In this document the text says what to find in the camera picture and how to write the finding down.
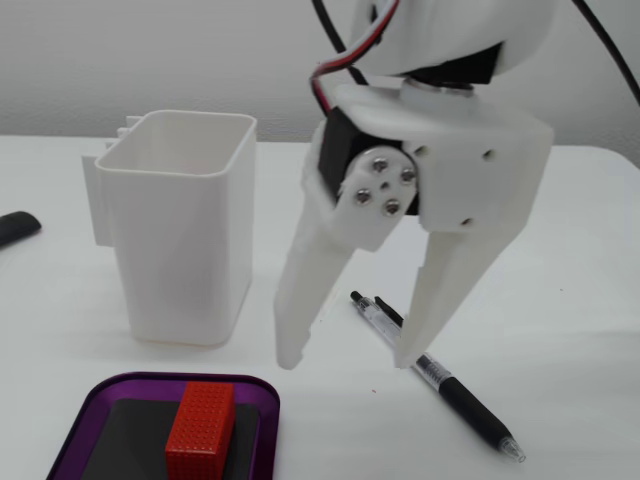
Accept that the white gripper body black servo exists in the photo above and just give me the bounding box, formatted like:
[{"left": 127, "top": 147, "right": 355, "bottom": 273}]
[{"left": 318, "top": 82, "right": 557, "bottom": 239}]

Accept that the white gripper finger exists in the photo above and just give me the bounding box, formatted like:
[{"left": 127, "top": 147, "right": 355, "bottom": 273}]
[
  {"left": 393, "top": 227, "right": 525, "bottom": 370},
  {"left": 273, "top": 127, "right": 422, "bottom": 372}
]

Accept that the red perforated cube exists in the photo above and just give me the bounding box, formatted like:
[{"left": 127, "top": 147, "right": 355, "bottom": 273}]
[{"left": 164, "top": 382, "right": 237, "bottom": 480}]

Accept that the purple metal tin box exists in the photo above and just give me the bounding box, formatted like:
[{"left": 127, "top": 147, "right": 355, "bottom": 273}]
[{"left": 47, "top": 371, "right": 281, "bottom": 480}]

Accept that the clear black ballpoint pen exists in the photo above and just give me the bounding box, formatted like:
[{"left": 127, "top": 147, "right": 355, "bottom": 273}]
[{"left": 349, "top": 290, "right": 527, "bottom": 464}]

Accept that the white plastic container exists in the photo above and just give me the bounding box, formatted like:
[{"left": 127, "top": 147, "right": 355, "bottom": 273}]
[{"left": 81, "top": 110, "right": 259, "bottom": 347}]

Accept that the black foam pad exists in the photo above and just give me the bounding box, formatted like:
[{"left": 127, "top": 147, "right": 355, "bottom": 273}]
[{"left": 92, "top": 398, "right": 262, "bottom": 480}]

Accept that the black rounded object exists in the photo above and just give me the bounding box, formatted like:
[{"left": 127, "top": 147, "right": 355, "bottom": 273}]
[{"left": 0, "top": 211, "right": 43, "bottom": 247}]

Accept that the red white black servo wire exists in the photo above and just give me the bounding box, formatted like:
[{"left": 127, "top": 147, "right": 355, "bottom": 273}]
[{"left": 308, "top": 0, "right": 401, "bottom": 119}]

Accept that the thick black cable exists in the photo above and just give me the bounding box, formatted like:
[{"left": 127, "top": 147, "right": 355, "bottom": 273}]
[{"left": 571, "top": 0, "right": 640, "bottom": 107}]

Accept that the thin black cable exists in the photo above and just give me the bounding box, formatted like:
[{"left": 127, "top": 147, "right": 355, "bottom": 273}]
[{"left": 310, "top": 0, "right": 374, "bottom": 87}]

